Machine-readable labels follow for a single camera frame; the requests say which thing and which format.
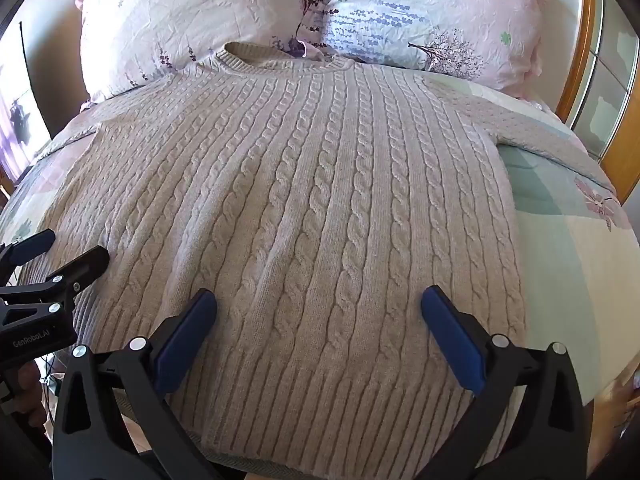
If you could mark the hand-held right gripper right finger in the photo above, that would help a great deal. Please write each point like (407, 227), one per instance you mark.
(457, 341)

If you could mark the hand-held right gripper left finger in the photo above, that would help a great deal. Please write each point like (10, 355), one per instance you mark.
(176, 344)

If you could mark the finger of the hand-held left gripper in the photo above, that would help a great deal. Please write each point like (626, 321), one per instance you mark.
(31, 247)
(89, 265)

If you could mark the person's left hand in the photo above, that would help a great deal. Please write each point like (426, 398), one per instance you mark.
(29, 395)

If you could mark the purple curtain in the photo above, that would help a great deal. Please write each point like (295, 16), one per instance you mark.
(20, 125)

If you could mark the pink floral pillow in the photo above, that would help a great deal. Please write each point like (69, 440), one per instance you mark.
(195, 15)
(435, 20)

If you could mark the wooden framed glass door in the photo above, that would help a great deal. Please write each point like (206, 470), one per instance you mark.
(607, 85)

